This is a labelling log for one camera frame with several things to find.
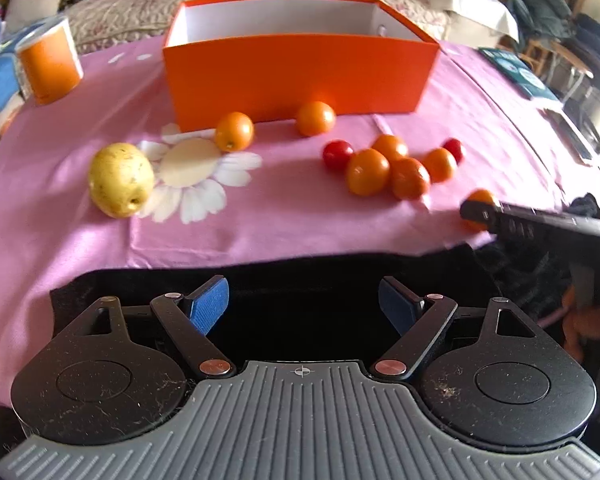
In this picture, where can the silver framed object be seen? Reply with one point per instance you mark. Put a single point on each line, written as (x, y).
(582, 142)

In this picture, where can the orange box lid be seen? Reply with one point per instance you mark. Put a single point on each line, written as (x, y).
(49, 60)

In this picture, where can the back cluster orange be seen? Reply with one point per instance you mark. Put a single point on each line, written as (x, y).
(391, 147)

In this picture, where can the cluster orange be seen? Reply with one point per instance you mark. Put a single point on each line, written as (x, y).
(391, 147)
(368, 173)
(440, 164)
(410, 180)

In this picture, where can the orange beside box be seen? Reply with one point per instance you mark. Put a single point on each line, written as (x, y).
(315, 118)

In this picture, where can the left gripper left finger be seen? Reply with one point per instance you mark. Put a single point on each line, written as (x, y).
(117, 372)

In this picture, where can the orange cardboard box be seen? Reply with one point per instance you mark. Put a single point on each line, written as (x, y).
(266, 58)

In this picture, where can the pink floral tablecloth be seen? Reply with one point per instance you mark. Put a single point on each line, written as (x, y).
(274, 202)

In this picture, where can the yellow pear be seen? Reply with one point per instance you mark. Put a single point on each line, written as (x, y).
(120, 180)

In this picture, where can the front cluster orange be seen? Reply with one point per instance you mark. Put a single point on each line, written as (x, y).
(368, 173)

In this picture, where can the red cherry tomato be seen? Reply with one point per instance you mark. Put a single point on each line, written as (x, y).
(336, 156)

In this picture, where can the teal paperback book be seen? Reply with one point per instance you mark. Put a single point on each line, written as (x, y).
(518, 73)

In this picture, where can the orange gloved hand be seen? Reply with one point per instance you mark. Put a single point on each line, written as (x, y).
(579, 325)

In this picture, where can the small red tomato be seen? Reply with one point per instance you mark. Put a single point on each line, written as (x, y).
(455, 148)

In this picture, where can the wooden chair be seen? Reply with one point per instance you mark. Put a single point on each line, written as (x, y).
(545, 55)

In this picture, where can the middle cluster orange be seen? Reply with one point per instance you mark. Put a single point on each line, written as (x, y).
(410, 180)

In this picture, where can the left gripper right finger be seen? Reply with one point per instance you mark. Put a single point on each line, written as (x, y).
(489, 374)

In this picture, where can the right cluster orange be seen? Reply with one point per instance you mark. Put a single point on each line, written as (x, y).
(440, 164)

